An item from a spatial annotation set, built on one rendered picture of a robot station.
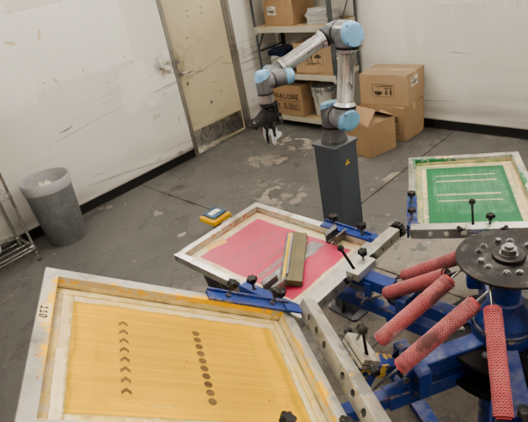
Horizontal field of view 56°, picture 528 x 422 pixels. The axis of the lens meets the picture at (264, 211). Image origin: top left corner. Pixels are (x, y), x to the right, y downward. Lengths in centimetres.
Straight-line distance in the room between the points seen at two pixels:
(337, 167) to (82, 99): 337
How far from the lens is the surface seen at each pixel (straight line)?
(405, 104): 572
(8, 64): 526
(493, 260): 165
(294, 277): 213
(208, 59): 649
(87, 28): 557
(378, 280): 199
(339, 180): 283
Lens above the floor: 226
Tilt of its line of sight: 28 degrees down
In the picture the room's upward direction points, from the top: 11 degrees counter-clockwise
